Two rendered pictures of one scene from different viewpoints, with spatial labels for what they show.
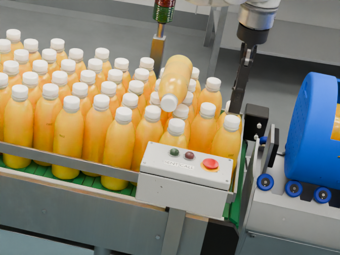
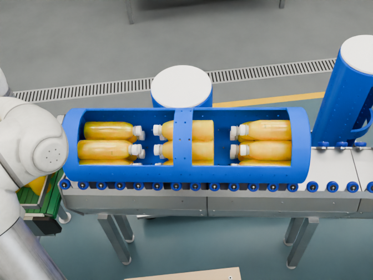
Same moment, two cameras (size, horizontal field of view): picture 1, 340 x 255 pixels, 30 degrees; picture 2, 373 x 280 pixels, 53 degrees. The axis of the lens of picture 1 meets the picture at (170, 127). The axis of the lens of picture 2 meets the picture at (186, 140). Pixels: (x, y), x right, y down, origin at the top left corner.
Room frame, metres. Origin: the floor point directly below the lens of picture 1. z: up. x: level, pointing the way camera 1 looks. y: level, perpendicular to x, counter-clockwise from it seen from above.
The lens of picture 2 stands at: (0.57, -0.82, 2.25)
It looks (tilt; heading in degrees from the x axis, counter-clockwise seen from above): 53 degrees down; 3
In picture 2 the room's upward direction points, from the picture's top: 5 degrees counter-clockwise
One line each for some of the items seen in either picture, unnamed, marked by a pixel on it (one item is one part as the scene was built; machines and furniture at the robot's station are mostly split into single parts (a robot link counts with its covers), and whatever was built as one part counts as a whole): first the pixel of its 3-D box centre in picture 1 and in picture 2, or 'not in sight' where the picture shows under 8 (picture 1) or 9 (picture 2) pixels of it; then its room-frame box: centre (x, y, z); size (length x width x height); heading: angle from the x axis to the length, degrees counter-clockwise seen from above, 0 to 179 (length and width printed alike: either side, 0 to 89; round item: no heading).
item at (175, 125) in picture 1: (176, 125); not in sight; (1.31, -0.01, 1.11); 0.04 x 0.04 x 0.02
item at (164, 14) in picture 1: (163, 11); not in sight; (1.84, 0.08, 1.18); 0.06 x 0.06 x 0.05
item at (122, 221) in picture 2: not in sight; (120, 216); (1.52, -0.35, 0.31); 0.06 x 0.06 x 0.63; 86
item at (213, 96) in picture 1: (206, 116); not in sight; (1.57, -0.10, 1.00); 0.07 x 0.07 x 0.20
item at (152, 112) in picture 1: (153, 112); not in sight; (1.35, 0.05, 1.11); 0.04 x 0.04 x 0.02
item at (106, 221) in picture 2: not in sight; (116, 240); (1.38, -0.34, 0.31); 0.06 x 0.06 x 0.63; 86
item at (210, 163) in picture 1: (210, 164); not in sight; (1.18, -0.10, 1.11); 0.04 x 0.04 x 0.01
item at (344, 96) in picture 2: not in sight; (344, 115); (1.95, -1.64, 0.59); 0.28 x 0.28 x 0.88
